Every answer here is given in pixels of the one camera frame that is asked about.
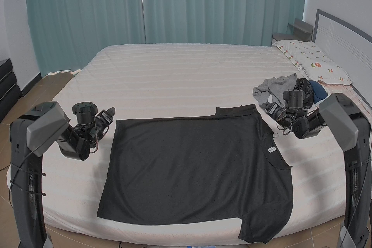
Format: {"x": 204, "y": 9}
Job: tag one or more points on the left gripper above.
{"x": 106, "y": 118}

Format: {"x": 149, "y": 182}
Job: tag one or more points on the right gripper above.
{"x": 272, "y": 109}

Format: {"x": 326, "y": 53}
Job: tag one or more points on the black shiny garment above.
{"x": 308, "y": 90}

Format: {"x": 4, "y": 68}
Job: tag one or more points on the grey garment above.
{"x": 270, "y": 85}

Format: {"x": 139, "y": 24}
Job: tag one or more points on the bed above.
{"x": 174, "y": 72}

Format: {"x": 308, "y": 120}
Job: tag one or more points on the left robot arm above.
{"x": 46, "y": 127}

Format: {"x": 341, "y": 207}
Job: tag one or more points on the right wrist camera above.
{"x": 286, "y": 95}

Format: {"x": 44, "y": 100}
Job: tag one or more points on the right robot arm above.
{"x": 338, "y": 119}

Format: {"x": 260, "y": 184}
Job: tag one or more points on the black chest of drawers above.
{"x": 7, "y": 84}

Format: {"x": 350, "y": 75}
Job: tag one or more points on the black T-shirt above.
{"x": 189, "y": 168}

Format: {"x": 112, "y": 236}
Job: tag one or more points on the white printed pillow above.
{"x": 312, "y": 59}

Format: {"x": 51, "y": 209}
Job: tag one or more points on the blue and white garment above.
{"x": 318, "y": 92}

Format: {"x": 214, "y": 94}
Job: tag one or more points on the grey bedside table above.
{"x": 300, "y": 27}

